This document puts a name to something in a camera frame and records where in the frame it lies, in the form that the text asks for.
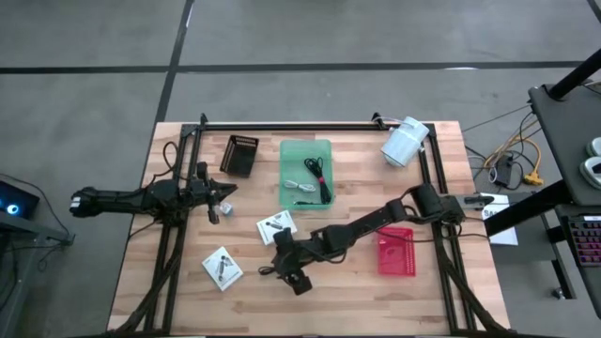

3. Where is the black desk leg beam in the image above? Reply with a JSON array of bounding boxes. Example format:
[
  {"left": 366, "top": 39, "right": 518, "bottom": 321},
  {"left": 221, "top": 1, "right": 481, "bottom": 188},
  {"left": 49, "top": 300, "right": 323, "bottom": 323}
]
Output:
[{"left": 483, "top": 179, "right": 572, "bottom": 237}]

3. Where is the black device with blue light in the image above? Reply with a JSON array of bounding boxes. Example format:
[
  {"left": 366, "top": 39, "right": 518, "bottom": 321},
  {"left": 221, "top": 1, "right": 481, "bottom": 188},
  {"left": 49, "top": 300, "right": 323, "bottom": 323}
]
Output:
[{"left": 0, "top": 180, "right": 41, "bottom": 221}]

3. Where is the yellow power cable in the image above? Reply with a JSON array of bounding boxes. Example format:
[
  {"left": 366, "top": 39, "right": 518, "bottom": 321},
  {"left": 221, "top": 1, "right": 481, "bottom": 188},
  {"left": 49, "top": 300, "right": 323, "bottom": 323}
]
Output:
[{"left": 483, "top": 135, "right": 545, "bottom": 187}]

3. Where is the black aluminium rig frame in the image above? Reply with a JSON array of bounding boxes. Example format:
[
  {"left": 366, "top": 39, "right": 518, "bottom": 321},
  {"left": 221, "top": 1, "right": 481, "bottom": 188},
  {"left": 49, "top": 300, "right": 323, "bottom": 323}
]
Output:
[{"left": 106, "top": 111, "right": 513, "bottom": 338}]

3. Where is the backlit computer keyboard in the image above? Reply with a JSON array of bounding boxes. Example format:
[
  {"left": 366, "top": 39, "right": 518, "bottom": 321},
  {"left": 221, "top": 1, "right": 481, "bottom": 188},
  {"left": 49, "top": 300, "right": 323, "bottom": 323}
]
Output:
[{"left": 566, "top": 214, "right": 601, "bottom": 269}]

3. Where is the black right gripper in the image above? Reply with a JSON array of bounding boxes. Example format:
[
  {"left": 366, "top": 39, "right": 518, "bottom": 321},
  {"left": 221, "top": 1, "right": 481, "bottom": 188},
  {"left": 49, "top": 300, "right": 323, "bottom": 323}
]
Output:
[{"left": 270, "top": 227, "right": 325, "bottom": 296}]

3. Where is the black mesh basket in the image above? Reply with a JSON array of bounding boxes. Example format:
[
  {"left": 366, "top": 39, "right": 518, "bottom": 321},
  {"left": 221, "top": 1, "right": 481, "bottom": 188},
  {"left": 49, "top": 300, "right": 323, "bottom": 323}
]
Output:
[{"left": 220, "top": 134, "right": 260, "bottom": 178}]

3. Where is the red perforated plastic basket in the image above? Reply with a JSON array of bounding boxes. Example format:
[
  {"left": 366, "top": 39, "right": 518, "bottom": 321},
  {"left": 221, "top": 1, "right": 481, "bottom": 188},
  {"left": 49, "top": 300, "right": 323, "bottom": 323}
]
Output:
[{"left": 377, "top": 226, "right": 417, "bottom": 277}]

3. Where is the white plastic container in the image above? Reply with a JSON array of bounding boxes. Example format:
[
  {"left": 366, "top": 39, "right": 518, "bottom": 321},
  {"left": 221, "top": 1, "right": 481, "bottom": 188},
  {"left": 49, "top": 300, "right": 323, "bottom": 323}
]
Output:
[{"left": 379, "top": 115, "right": 431, "bottom": 169}]

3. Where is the black monitor pole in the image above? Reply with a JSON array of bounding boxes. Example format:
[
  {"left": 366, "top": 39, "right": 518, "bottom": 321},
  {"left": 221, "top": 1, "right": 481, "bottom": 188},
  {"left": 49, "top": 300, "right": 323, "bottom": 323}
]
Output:
[{"left": 547, "top": 49, "right": 601, "bottom": 102}]

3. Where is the dark keyboard tray desk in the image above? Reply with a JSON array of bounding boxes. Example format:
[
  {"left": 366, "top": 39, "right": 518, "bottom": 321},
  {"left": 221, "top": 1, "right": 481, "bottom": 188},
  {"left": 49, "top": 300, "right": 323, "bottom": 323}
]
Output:
[{"left": 553, "top": 204, "right": 601, "bottom": 320}]

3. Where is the green translucent plastic bin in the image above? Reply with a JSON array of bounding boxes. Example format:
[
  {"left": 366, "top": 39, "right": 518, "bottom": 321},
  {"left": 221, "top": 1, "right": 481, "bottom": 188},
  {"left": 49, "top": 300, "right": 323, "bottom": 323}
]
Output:
[{"left": 279, "top": 138, "right": 335, "bottom": 211}]

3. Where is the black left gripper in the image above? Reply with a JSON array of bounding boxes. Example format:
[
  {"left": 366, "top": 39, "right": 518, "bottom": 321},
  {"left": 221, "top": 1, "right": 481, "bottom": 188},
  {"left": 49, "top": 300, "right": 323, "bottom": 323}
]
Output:
[{"left": 192, "top": 161, "right": 239, "bottom": 225}]

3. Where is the white paper sheet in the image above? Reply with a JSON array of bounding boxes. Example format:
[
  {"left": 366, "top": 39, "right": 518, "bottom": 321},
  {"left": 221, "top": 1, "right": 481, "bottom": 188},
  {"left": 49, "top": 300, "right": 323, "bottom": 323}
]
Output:
[{"left": 481, "top": 193, "right": 520, "bottom": 247}]

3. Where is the black cable with red tie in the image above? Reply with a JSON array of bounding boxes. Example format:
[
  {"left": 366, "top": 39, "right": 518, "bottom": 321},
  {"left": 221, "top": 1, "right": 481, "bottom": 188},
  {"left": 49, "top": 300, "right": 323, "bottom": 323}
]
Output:
[{"left": 302, "top": 157, "right": 333, "bottom": 206}]

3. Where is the dark grey desk top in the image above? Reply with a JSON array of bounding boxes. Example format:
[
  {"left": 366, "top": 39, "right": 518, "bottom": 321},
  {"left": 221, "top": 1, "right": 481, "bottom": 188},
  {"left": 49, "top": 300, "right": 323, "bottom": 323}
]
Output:
[{"left": 528, "top": 83, "right": 601, "bottom": 207}]

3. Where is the white USB cable bundle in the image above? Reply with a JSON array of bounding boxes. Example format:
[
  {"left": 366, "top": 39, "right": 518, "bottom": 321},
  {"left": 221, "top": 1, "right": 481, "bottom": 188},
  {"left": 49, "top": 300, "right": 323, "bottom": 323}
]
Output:
[{"left": 283, "top": 179, "right": 317, "bottom": 193}]

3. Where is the white instruction booklet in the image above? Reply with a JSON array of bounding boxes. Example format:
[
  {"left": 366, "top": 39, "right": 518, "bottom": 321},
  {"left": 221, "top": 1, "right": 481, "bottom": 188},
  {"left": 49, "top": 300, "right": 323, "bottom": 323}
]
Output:
[
  {"left": 255, "top": 209, "right": 299, "bottom": 247},
  {"left": 202, "top": 246, "right": 244, "bottom": 292}
]

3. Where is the black power brick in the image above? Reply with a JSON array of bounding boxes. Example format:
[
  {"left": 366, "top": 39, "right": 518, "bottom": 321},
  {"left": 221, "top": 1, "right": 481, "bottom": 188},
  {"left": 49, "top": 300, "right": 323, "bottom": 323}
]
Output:
[{"left": 495, "top": 154, "right": 516, "bottom": 187}]

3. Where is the dark metal stand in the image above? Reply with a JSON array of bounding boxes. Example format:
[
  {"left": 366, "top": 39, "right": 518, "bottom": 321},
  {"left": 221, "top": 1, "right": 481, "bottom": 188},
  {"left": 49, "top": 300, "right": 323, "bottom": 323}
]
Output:
[{"left": 0, "top": 213, "right": 76, "bottom": 338}]

